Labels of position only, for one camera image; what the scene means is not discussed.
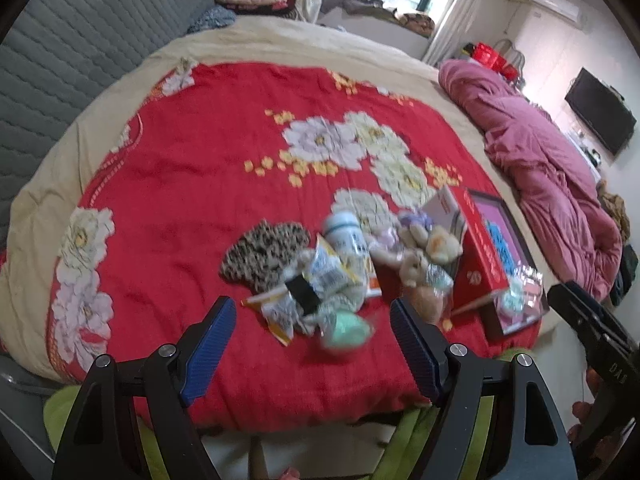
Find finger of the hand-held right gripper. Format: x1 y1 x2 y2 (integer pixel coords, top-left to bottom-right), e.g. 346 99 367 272
547 281 640 361

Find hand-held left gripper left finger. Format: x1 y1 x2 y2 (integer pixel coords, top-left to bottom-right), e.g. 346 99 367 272
52 296 238 480

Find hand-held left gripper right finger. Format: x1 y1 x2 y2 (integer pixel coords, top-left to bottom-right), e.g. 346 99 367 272
389 297 576 480

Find white floral scrunchie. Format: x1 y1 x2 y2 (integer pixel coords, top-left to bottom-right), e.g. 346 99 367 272
280 250 366 336

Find plush rabbit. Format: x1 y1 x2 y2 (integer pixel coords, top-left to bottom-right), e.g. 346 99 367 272
367 210 431 267
397 225 463 291

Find mint green soft item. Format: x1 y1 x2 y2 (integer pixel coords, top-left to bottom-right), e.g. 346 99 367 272
317 310 376 356

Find dark bag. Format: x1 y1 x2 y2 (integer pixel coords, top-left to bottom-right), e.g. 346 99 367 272
610 244 640 306

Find pastel packaged accessories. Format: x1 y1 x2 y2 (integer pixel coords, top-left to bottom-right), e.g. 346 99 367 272
495 265 544 322

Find orange snack packet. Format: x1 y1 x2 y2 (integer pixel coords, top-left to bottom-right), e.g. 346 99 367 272
312 235 383 302
242 286 303 347

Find silver glittery wrap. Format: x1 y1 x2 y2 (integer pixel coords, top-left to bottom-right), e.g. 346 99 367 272
422 262 456 297

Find green cloth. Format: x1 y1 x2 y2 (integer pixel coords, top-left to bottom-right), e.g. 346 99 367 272
42 345 571 480

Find brown clothes heap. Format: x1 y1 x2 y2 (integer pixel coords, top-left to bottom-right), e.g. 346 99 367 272
597 180 632 243

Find blue textured item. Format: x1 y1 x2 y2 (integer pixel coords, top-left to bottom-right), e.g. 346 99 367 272
485 222 521 273

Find small black box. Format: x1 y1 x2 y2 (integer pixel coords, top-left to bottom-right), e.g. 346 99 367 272
284 275 322 317

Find plush rabbit in pink dress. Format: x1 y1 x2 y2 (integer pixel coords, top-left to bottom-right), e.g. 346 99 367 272
367 210 431 267

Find black tray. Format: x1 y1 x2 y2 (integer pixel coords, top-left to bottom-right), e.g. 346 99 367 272
465 187 551 342

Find leopard print scrunchie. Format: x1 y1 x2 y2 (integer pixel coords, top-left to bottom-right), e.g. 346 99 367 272
220 220 310 293

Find white bottle with blue band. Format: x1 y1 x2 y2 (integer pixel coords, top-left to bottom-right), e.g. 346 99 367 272
322 211 371 261

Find pink duvet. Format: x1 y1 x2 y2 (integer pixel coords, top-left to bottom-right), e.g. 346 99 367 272
438 58 623 301

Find red floral blanket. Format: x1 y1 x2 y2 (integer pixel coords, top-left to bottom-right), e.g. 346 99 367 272
45 60 506 433

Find black television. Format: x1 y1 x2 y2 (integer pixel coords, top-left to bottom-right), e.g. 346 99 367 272
565 66 637 157

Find red bag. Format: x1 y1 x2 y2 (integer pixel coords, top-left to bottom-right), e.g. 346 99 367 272
470 41 518 78

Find white air conditioner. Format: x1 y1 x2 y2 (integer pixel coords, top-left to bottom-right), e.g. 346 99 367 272
527 0 586 25

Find beige bed sheet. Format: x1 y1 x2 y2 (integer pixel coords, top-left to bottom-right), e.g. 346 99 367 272
0 15 556 386

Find grey quilted headboard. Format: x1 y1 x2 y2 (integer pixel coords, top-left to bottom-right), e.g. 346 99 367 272
0 0 223 251

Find white curtain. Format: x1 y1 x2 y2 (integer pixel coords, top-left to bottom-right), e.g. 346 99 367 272
422 0 493 66

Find blue patterned cloth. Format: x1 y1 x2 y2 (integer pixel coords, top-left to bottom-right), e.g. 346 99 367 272
189 6 237 36

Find brown patterned cloth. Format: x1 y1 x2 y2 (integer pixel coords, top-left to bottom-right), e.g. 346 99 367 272
397 11 436 37

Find grey clothes pile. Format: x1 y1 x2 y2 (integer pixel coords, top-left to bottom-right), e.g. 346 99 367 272
320 0 401 18

